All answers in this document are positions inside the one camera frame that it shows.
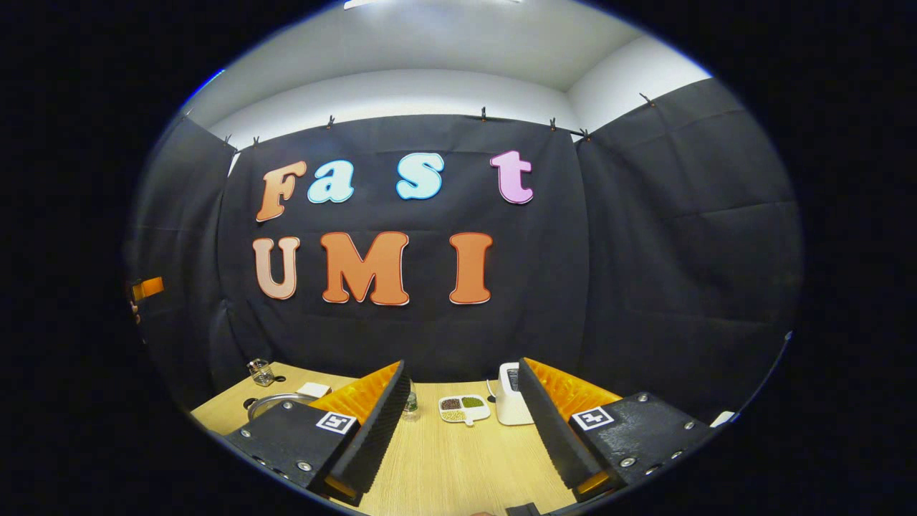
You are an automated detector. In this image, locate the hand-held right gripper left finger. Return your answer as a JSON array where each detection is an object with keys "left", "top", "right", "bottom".
[{"left": 224, "top": 360, "right": 413, "bottom": 506}]

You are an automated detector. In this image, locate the black backdrop cloth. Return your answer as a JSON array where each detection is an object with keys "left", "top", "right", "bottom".
[{"left": 125, "top": 77, "right": 803, "bottom": 424}]

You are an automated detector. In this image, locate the small metal rack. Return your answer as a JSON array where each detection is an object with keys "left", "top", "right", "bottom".
[{"left": 247, "top": 358, "right": 287, "bottom": 388}]

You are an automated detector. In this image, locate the steel pot with soybeans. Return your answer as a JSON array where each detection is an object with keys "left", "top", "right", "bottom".
[{"left": 244, "top": 392, "right": 320, "bottom": 422}]

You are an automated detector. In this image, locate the white appliance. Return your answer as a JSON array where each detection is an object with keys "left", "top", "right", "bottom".
[{"left": 496, "top": 362, "right": 537, "bottom": 426}]

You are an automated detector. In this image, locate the large ceiling light panel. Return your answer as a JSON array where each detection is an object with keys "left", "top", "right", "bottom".
[{"left": 344, "top": 0, "right": 524, "bottom": 9}]

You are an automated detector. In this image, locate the white divided bean dish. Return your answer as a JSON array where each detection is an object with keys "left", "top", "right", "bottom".
[{"left": 438, "top": 394, "right": 492, "bottom": 427}]

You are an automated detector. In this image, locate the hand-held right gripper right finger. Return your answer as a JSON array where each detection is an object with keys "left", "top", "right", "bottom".
[{"left": 517, "top": 357, "right": 721, "bottom": 508}]

